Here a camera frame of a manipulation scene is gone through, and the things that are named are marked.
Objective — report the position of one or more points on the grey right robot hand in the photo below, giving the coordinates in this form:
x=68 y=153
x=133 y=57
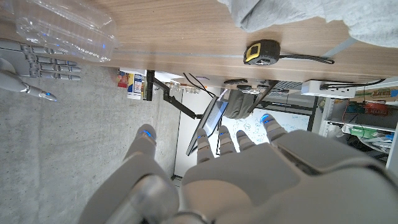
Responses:
x=18 y=62

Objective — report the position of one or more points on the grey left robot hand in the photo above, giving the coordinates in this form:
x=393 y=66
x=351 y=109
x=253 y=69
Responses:
x=248 y=186

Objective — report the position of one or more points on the black yellow tape measure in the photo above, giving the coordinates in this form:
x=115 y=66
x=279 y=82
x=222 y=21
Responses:
x=262 y=52

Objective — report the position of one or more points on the grey shirt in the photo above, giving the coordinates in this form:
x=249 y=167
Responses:
x=357 y=18

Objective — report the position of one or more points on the clear plastic clamshell container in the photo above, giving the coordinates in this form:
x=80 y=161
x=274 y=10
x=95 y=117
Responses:
x=65 y=28

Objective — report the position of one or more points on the computer monitor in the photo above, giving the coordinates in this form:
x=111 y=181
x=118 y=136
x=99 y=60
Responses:
x=211 y=119

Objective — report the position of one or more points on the hanging grey jacket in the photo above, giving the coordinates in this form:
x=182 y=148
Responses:
x=237 y=104

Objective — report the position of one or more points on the black computer mouse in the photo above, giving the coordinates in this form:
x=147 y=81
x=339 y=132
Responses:
x=244 y=87

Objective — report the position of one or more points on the black remote control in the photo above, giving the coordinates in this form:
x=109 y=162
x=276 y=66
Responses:
x=235 y=81

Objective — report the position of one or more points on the white wipes canister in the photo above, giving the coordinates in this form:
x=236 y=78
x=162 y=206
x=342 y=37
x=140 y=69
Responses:
x=135 y=87

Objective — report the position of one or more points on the white shelf cabinet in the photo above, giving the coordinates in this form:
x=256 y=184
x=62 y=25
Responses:
x=357 y=124

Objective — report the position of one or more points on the cardboard box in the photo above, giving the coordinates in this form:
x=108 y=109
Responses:
x=376 y=94

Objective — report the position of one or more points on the whiteboard with black frame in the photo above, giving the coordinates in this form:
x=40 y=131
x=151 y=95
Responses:
x=289 y=123

